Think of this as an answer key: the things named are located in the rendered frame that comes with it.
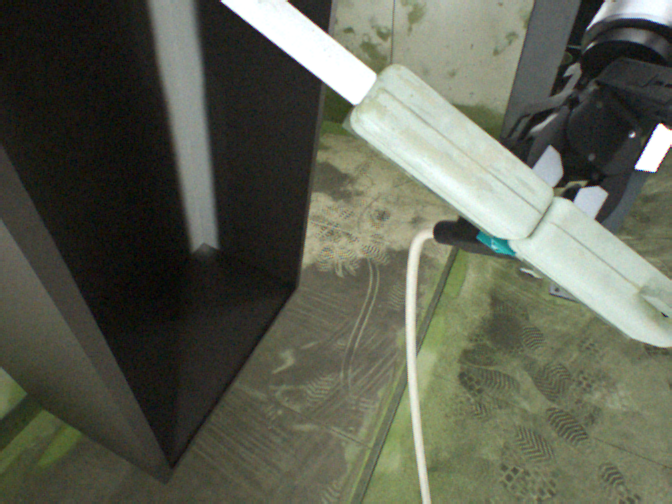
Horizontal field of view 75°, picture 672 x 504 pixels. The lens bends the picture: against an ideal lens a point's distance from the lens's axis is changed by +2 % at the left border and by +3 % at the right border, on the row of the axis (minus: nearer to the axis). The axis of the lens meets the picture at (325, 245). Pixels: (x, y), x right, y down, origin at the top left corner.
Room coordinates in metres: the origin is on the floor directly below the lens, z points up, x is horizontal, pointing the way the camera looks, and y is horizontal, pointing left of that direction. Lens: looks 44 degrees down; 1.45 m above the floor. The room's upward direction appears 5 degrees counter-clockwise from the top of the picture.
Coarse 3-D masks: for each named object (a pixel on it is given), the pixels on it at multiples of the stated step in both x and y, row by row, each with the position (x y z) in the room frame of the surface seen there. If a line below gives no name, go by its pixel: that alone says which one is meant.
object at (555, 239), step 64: (256, 0) 0.29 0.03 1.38; (320, 64) 0.28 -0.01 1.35; (384, 128) 0.25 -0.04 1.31; (448, 128) 0.25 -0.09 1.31; (448, 192) 0.24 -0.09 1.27; (512, 192) 0.23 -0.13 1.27; (512, 256) 0.26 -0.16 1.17; (576, 256) 0.21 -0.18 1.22; (640, 256) 0.22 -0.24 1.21; (640, 320) 0.18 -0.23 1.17
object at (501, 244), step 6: (480, 234) 0.26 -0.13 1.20; (486, 234) 0.26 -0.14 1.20; (486, 240) 0.26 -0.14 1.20; (492, 240) 0.24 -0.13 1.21; (498, 240) 0.24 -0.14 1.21; (504, 240) 0.24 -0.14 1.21; (498, 246) 0.24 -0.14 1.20; (504, 246) 0.24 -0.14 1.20; (498, 252) 0.25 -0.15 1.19; (504, 252) 0.24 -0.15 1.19; (510, 252) 0.24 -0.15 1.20; (516, 252) 0.24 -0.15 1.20
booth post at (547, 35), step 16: (544, 0) 2.05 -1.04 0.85; (560, 0) 2.02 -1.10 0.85; (576, 0) 1.99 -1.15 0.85; (544, 16) 2.04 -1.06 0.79; (560, 16) 2.01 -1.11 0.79; (528, 32) 2.07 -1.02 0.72; (544, 32) 2.03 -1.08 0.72; (560, 32) 2.00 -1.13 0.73; (528, 48) 2.06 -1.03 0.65; (544, 48) 2.03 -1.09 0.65; (560, 48) 1.99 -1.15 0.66; (528, 64) 2.05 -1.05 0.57; (544, 64) 2.02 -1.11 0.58; (528, 80) 2.04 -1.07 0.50; (544, 80) 2.00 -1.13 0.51; (512, 96) 2.07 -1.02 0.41; (528, 96) 2.03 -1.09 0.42; (544, 96) 1.99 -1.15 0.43; (512, 112) 2.06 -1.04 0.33
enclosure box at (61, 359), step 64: (0, 0) 0.67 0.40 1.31; (64, 0) 0.75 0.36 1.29; (128, 0) 0.86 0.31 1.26; (192, 0) 0.93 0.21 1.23; (320, 0) 0.80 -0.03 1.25; (0, 64) 0.64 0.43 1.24; (64, 64) 0.73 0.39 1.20; (128, 64) 0.84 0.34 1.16; (192, 64) 0.95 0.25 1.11; (256, 64) 0.87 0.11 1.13; (0, 128) 0.62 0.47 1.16; (64, 128) 0.70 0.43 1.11; (128, 128) 0.82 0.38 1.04; (192, 128) 0.98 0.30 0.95; (256, 128) 0.88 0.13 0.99; (0, 192) 0.26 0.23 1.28; (64, 192) 0.67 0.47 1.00; (128, 192) 0.80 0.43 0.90; (192, 192) 0.99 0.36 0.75; (256, 192) 0.90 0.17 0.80; (0, 256) 0.28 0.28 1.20; (64, 256) 0.64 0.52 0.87; (128, 256) 0.77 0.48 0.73; (192, 256) 0.96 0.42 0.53; (256, 256) 0.92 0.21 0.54; (0, 320) 0.36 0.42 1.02; (64, 320) 0.27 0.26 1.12; (128, 320) 0.73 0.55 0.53; (192, 320) 0.73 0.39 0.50; (256, 320) 0.74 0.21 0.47; (64, 384) 0.35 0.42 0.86; (128, 384) 0.55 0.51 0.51; (192, 384) 0.55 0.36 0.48; (128, 448) 0.34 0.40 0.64
